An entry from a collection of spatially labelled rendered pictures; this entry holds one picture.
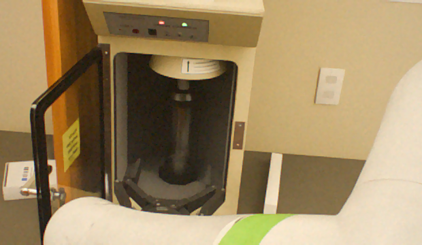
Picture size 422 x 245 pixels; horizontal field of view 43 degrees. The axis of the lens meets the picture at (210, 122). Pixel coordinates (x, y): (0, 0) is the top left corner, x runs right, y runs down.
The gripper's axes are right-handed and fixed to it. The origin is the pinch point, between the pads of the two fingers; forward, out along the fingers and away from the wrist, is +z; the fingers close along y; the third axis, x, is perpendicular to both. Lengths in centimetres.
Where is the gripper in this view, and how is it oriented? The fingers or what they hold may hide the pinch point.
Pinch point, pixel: (173, 171)
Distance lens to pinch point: 103.4
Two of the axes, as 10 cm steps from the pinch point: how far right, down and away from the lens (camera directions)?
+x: -0.7, 8.9, 4.5
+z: 0.4, -4.5, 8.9
